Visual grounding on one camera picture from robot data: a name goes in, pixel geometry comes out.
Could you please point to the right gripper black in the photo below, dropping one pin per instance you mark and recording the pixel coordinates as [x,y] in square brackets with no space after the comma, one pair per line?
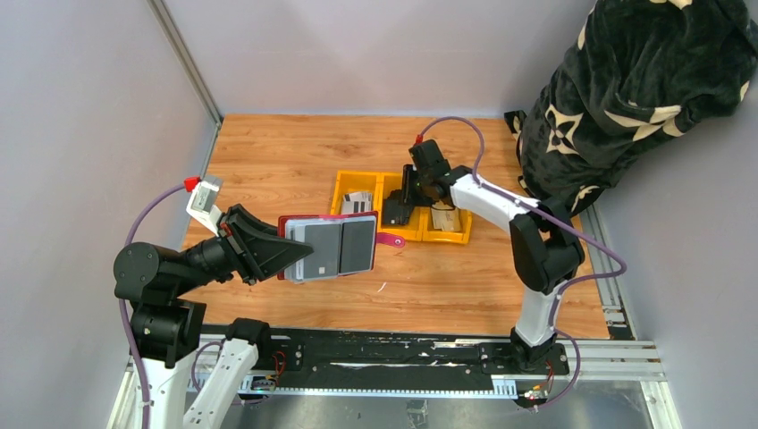
[409,172]

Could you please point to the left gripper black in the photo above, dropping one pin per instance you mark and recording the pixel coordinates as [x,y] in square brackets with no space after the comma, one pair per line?
[260,254]

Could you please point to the black VIP credit card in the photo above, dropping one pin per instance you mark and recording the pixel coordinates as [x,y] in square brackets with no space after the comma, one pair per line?
[395,214]

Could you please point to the red card holder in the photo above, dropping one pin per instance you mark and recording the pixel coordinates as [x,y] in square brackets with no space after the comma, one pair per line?
[342,244]

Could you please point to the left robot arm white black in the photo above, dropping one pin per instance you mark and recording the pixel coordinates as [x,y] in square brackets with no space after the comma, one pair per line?
[164,329]

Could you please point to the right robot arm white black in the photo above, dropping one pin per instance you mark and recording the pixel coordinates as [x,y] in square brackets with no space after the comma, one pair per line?
[546,253]

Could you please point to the black card holder in bin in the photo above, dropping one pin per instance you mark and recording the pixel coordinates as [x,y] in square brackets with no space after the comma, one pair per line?
[395,214]

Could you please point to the gold cards stack in bin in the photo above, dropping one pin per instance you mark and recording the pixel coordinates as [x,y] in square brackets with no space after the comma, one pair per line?
[445,217]

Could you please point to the white striped cards stack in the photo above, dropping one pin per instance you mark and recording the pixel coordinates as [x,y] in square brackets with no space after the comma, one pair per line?
[357,202]

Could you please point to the grey credit card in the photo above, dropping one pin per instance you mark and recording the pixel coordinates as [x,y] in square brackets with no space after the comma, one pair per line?
[325,238]

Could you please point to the middle yellow bin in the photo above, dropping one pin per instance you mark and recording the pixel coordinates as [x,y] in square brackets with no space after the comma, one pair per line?
[389,185]

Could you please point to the right yellow bin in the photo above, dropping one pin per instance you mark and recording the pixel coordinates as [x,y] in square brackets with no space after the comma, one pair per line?
[462,237]

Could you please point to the black patterned blanket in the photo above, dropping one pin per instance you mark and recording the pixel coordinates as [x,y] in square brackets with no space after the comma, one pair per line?
[640,74]

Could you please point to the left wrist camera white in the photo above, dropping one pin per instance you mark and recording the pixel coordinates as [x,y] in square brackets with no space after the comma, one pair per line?
[202,201]

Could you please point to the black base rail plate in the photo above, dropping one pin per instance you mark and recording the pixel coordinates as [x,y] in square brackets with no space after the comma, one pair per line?
[404,361]

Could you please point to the aluminium frame post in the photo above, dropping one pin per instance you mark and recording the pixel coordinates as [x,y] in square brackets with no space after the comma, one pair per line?
[175,39]

